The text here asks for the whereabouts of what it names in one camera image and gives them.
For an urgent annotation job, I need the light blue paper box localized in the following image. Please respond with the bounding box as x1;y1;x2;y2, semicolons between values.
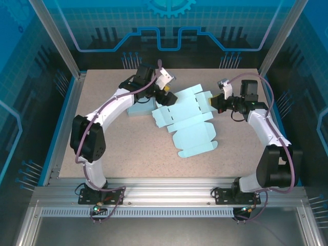
127;98;161;118
151;84;218;158

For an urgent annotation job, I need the blue table side panel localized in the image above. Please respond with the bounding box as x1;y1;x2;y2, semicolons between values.
261;76;303;187
37;76;77;187

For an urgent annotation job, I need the grey metal shelf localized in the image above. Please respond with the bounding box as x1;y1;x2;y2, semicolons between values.
16;204;328;246

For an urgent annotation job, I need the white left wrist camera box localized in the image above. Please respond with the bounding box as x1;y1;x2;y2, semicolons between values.
154;67;177;91

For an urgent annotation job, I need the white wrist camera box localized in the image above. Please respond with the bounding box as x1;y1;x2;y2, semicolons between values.
154;67;177;91
217;78;234;100

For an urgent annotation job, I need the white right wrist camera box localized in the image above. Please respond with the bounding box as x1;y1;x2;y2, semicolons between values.
217;78;234;100

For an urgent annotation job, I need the aluminium frame post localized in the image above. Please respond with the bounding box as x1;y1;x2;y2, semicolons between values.
257;0;310;79
27;0;88;80

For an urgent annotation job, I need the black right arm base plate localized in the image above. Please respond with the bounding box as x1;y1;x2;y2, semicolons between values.
213;188;262;205

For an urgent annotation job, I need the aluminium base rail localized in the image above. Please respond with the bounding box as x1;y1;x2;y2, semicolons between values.
33;178;305;206

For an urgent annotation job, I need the cable connector with green light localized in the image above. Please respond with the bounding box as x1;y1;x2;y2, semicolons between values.
239;204;257;215
92;202;107;213

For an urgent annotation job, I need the slotted grey cable duct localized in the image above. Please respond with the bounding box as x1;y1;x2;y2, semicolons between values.
40;208;235;218

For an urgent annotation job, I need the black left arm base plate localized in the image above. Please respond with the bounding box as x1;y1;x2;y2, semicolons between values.
78;188;126;206

